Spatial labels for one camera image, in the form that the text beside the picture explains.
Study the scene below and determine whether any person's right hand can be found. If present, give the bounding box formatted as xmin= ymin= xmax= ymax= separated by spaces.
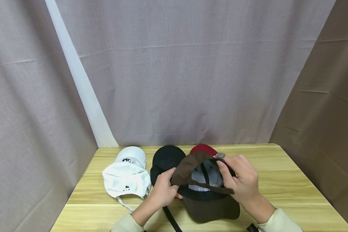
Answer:
xmin=216 ymin=154 xmax=261 ymax=207

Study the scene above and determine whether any person's left hand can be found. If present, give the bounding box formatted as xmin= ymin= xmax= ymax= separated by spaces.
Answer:
xmin=147 ymin=167 xmax=184 ymax=212

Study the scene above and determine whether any brown cap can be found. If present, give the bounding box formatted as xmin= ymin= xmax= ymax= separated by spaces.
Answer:
xmin=170 ymin=151 xmax=241 ymax=224

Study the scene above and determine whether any person's right forearm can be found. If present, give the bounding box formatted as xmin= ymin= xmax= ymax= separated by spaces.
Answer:
xmin=243 ymin=193 xmax=304 ymax=232

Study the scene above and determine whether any person's left forearm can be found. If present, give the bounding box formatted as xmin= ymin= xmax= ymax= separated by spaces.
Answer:
xmin=110 ymin=203 xmax=160 ymax=232

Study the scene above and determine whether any red cap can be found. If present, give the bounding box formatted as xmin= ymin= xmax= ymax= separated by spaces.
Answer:
xmin=189 ymin=144 xmax=218 ymax=156

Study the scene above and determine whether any white cap with black logo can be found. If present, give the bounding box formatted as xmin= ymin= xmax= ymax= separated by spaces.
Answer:
xmin=114 ymin=146 xmax=147 ymax=169

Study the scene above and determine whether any white cap with small logo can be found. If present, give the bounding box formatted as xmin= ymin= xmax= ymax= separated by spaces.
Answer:
xmin=102 ymin=162 xmax=152 ymax=212

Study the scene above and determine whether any black strap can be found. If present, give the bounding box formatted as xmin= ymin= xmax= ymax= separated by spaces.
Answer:
xmin=162 ymin=206 xmax=183 ymax=232

